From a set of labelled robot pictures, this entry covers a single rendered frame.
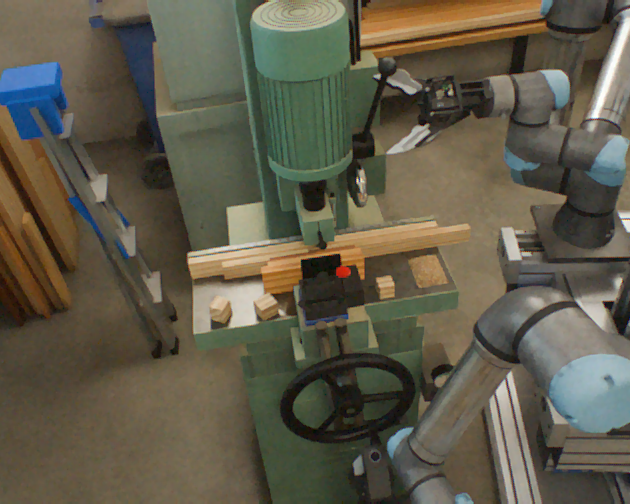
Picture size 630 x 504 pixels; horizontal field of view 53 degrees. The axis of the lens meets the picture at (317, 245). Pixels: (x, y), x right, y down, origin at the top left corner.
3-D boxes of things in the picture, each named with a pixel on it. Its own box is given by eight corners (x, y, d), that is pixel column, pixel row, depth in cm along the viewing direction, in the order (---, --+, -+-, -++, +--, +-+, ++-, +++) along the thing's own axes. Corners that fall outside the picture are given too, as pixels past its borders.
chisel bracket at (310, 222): (305, 251, 141) (302, 222, 136) (296, 214, 152) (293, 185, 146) (337, 246, 142) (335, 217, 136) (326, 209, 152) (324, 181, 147)
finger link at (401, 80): (383, 52, 114) (428, 75, 114) (378, 67, 120) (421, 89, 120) (375, 66, 114) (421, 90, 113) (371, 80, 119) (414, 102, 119)
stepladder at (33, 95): (143, 364, 247) (-11, 101, 169) (143, 318, 266) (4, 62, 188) (183, 353, 248) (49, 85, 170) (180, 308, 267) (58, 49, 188)
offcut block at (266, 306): (270, 303, 142) (268, 292, 139) (279, 312, 139) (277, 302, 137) (254, 311, 140) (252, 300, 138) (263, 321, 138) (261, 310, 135)
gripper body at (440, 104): (423, 75, 112) (488, 67, 113) (413, 95, 120) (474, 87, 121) (430, 116, 111) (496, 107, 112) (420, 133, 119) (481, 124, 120)
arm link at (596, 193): (612, 218, 154) (626, 173, 145) (555, 205, 159) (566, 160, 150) (620, 192, 161) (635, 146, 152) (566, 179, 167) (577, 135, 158)
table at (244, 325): (197, 386, 133) (192, 368, 129) (195, 287, 156) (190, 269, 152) (473, 339, 138) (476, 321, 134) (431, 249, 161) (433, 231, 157)
